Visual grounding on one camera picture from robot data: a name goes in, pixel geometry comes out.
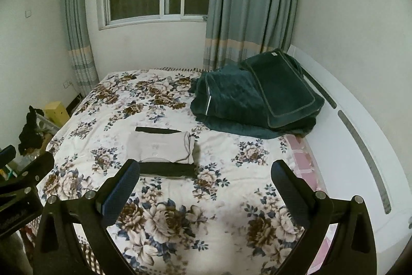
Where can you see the folded black garment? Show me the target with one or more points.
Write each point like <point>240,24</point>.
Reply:
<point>171,170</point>

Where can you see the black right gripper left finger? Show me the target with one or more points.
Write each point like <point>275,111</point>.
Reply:
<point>58,250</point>

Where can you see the dark green blanket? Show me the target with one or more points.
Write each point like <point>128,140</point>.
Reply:
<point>228,100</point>

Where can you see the dark green pillow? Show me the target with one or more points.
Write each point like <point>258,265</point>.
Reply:
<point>290,103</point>

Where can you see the teal curtain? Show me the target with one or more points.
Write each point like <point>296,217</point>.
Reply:
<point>251,1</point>
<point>79,46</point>

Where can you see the left teal curtain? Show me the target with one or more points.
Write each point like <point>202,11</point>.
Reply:
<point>79,46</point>

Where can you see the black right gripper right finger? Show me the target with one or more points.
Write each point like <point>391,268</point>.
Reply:
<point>353,249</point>

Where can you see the white bed headboard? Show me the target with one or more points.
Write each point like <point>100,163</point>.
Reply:
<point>354,157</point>

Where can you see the yellow box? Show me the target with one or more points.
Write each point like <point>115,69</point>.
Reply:
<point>57,113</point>

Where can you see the right teal curtain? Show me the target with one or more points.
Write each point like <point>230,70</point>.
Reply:
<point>251,1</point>

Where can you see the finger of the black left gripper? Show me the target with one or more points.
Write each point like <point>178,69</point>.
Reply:
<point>32,174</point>
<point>7,155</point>

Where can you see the pink checked bed sheet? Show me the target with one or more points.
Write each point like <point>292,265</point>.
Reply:
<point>304,165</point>

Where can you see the black clothes pile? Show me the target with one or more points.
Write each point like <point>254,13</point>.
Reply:
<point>29,137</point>

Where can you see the grey long sleeve shirt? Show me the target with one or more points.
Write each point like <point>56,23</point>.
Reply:
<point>161,148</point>

